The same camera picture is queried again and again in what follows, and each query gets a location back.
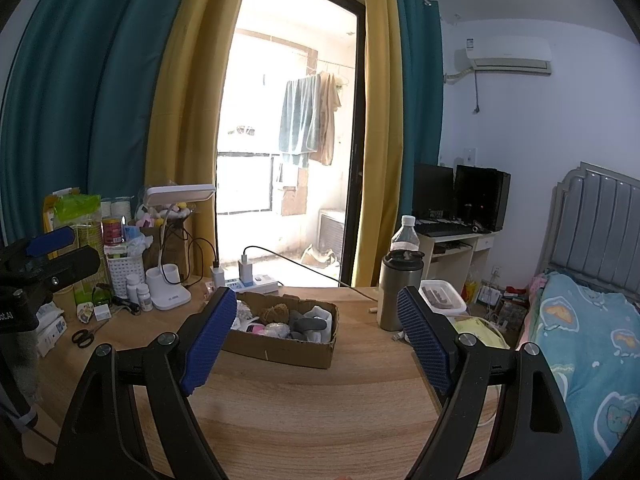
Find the white perforated basket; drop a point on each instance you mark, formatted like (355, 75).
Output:
(125, 275)

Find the white desk lamp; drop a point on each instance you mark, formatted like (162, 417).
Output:
(170, 297)

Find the grey sock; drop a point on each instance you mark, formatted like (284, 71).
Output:
(302, 327)

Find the brown paper bag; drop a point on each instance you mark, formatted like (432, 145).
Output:
(172, 250)

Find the blue printed blanket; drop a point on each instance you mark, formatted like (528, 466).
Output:
(585, 360)

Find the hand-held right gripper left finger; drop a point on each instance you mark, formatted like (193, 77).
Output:
(210, 340)

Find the white computer desk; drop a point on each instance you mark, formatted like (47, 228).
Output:
(450, 260)

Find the red can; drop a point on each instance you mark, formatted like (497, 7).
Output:
(112, 232)

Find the white wet wipes pack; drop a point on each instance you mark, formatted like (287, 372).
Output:
(52, 327)

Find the yellow tissue pack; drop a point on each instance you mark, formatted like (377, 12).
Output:
(480, 332)

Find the yellow curtain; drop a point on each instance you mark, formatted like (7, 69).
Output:
(380, 110)
(195, 85)

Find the brown scrubber ball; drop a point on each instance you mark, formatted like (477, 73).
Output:
(274, 315)

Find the pink plush toy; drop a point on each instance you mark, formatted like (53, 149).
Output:
(257, 330)

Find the grey padded headboard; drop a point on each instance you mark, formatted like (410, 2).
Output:
(590, 215)

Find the black monitor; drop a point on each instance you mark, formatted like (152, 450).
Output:
(432, 190)

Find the white fluffy cloth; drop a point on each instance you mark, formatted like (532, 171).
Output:
(277, 331)

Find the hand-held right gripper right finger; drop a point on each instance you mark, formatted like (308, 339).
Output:
(425, 345)

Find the clear water bottle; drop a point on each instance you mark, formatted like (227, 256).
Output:
(405, 237)

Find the outdoor air conditioner unit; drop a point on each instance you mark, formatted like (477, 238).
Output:
(331, 235)

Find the bag of plush toys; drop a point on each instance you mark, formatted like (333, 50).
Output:
(150, 217)

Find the black scissors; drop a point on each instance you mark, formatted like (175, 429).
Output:
(82, 337)

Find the person's left forearm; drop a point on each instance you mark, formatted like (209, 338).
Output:
(25, 365)

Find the yellow packet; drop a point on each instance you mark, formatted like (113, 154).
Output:
(50, 210)

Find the white and blue charger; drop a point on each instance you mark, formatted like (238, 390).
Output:
(246, 270)

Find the white air conditioner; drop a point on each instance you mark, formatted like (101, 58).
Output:
(505, 55)

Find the cardboard box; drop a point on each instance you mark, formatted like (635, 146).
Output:
(280, 352)

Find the blue hanging towel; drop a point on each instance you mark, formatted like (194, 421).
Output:
(297, 115)

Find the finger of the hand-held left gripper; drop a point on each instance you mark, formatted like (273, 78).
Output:
(50, 241)
(75, 265)

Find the steel tumbler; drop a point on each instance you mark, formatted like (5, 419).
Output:
(395, 300)

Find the teal curtain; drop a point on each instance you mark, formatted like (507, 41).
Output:
(422, 85)
(75, 85)

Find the green pack of paper cups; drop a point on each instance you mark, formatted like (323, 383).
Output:
(82, 220)

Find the white power strip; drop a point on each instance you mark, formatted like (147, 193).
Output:
(260, 282)

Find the white pill bottle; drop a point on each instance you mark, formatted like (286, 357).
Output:
(132, 287)
(144, 299)

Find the white sock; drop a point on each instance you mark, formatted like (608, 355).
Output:
(322, 322)

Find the small white box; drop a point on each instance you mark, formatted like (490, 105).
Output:
(103, 312)

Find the beige hanging towel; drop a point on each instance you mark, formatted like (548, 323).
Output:
(327, 120)

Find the white plastic container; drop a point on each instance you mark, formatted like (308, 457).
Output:
(442, 295)

